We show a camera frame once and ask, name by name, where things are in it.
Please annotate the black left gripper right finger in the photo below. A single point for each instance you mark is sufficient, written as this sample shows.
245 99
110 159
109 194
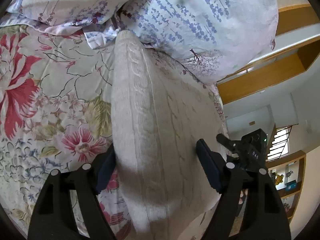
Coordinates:
249 206

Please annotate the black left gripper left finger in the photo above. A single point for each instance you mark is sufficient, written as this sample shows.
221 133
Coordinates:
68 208

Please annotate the cream knitted sweater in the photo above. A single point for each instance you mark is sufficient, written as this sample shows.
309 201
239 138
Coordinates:
158 113

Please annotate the window with metal bars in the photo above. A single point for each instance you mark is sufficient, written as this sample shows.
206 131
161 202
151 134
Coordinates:
278 145

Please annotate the wooden shelf unit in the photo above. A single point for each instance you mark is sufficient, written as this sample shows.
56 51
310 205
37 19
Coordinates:
288 175

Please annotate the floral bed quilt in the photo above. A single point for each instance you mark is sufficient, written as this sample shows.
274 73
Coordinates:
56 114

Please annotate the blue floral right pillow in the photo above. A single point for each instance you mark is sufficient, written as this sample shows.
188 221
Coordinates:
211 38

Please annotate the pink floral left pillow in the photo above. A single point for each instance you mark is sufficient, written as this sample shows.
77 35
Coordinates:
59 17

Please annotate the wooden door frame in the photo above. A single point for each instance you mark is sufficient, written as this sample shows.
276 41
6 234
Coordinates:
296 49

